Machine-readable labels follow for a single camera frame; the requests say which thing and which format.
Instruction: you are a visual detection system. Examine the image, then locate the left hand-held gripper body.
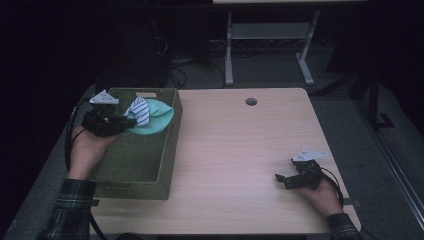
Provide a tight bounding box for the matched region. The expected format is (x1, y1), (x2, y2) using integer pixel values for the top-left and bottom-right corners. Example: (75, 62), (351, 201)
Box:
(80, 89), (123, 137)

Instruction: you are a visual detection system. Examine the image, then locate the aluminium floor rail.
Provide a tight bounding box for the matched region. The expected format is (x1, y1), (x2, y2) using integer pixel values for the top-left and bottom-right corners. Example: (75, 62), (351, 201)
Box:
(353, 99), (424, 231)

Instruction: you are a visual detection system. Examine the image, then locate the person's left hand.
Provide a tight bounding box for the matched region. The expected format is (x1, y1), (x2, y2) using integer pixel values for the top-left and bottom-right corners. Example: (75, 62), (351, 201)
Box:
(67, 125), (122, 181)

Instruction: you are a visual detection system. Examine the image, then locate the green woven basket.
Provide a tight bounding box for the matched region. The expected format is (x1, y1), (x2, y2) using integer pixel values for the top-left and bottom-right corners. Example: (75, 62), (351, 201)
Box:
(90, 87), (184, 201)

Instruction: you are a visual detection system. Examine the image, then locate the white metal stand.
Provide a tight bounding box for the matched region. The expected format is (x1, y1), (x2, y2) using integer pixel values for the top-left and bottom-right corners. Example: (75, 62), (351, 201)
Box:
(224, 9), (321, 87)

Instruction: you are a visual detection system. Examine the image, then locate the tangle of floor cables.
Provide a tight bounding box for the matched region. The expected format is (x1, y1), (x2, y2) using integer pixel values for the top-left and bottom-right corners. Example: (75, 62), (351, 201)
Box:
(153, 36), (228, 90)

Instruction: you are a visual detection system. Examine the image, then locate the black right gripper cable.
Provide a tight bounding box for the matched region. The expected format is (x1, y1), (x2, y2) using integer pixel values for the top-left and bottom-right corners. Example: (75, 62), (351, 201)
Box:
(319, 166), (345, 206)

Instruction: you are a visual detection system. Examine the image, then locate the mint green baby bib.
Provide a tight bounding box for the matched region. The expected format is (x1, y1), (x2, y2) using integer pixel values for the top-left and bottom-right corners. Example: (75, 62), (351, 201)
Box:
(123, 96), (175, 136)

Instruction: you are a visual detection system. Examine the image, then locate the person's right hand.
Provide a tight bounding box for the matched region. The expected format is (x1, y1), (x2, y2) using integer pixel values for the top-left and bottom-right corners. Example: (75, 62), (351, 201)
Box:
(294, 179), (344, 218)

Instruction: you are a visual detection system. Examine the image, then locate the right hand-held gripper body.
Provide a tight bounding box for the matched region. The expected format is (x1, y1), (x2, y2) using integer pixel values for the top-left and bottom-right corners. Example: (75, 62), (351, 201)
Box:
(289, 148), (328, 190)

